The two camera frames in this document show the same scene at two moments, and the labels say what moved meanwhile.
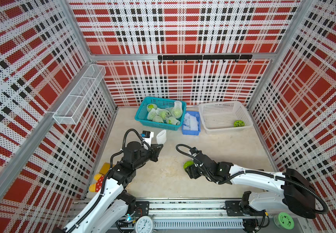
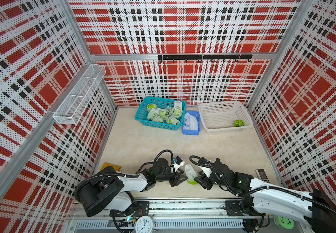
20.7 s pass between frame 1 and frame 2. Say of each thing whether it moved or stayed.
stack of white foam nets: stayed
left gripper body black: moved
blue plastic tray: stayed
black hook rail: stayed
